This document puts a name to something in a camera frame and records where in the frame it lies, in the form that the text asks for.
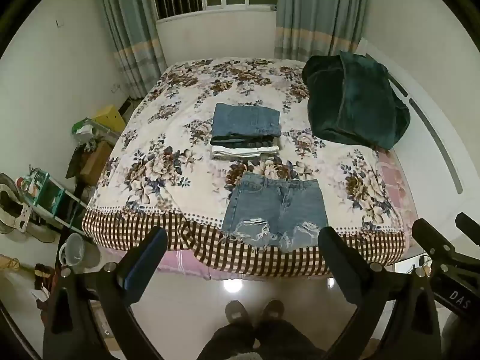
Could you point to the white bed headboard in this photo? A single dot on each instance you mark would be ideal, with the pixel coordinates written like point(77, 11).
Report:
point(431, 120)

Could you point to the person's shoe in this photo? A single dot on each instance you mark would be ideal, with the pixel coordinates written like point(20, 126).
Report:
point(272, 309)
point(236, 312)

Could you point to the brown cardboard box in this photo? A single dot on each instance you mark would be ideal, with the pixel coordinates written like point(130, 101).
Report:
point(95, 161)

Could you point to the grey white round appliance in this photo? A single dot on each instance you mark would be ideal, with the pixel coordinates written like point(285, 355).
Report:
point(11, 202)

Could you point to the folded black pants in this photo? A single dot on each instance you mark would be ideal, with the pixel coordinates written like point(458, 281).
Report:
point(243, 141)

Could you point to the grey mug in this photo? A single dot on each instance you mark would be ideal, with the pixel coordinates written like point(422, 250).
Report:
point(77, 251)

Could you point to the teal plastic crate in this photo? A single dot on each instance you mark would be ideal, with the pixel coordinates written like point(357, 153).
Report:
point(45, 191)

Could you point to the person's right shoe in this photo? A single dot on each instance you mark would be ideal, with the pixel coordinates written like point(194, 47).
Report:
point(272, 309)

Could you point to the folded blue denim pants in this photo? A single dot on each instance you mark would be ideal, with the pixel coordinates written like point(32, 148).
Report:
point(245, 120)

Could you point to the yellow box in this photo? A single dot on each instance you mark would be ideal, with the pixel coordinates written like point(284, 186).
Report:
point(109, 118)

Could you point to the frayed denim shorts pants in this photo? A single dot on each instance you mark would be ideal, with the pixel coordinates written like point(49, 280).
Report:
point(275, 210)

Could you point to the green and white bag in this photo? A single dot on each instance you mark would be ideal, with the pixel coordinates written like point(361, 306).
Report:
point(84, 129)

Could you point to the folded white pants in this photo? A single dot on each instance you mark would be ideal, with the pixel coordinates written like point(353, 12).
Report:
point(242, 152)

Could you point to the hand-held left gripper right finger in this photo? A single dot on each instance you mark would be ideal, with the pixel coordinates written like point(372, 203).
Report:
point(337, 270)

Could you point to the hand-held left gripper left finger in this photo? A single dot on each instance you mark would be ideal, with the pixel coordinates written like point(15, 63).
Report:
point(139, 270)

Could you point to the person's dark trouser legs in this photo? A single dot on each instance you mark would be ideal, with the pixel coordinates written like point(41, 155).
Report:
point(258, 341)

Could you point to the dark green plush blanket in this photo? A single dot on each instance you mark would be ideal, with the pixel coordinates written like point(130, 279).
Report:
point(352, 101)

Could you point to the person's left shoe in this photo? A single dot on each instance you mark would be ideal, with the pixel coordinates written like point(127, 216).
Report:
point(236, 312)

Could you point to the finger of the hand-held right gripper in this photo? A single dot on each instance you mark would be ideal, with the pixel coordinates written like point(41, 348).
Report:
point(435, 242)
point(468, 224)

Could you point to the grey-green striped curtain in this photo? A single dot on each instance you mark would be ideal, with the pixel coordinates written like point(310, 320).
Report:
point(318, 11)
point(129, 30)

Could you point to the floral checkered bed blanket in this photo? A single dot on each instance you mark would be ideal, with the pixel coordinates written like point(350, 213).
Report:
point(176, 146)

